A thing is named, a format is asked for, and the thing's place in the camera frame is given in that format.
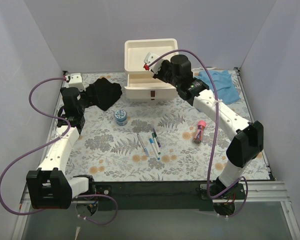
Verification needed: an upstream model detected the cream three-drawer organizer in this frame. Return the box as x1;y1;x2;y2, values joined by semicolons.
124;38;178;102

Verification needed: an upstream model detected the pink-capped tube of pencils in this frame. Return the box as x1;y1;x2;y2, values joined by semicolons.
193;120;207;144

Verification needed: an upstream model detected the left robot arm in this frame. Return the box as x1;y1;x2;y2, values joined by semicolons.
26;86;97;209

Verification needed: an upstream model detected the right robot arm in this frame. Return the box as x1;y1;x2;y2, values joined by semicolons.
143;53;264;199

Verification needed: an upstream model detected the black folded cloth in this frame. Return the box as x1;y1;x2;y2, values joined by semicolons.
85;77;123;111

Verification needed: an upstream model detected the blue round tin jar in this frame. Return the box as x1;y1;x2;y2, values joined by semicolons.
114;109;128;126

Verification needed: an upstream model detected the blue folded cloth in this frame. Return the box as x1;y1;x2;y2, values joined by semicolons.
209;70;240;105

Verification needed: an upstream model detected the purple clear pen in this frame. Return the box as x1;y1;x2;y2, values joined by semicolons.
152;127;161;148

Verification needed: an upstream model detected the white marker green cap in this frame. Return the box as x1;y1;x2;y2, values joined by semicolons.
152;132;161;155

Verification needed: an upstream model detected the floral patterned table mat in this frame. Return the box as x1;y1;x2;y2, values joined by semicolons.
38;70;270;183

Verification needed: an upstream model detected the white marker blue cap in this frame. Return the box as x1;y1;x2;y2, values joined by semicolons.
149;138;160;160

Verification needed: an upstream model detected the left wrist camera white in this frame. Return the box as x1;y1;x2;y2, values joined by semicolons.
65;73;86;92

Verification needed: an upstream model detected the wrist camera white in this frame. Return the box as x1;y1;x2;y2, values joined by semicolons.
65;73;86;92
143;52;164;74

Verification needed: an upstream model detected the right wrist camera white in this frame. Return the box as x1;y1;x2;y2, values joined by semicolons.
143;52;164;74

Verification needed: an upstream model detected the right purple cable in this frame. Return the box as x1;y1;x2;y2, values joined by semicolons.
143;49;249;219

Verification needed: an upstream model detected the purple cable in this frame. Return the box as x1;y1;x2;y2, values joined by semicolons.
0;76;118;226
143;49;249;219

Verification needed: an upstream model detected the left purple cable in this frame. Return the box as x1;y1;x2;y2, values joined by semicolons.
0;76;118;226

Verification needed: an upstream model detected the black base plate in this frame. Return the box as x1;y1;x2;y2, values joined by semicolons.
67;180;246;212

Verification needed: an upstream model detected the aluminium rail frame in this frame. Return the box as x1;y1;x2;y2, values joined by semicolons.
10;67;300;240

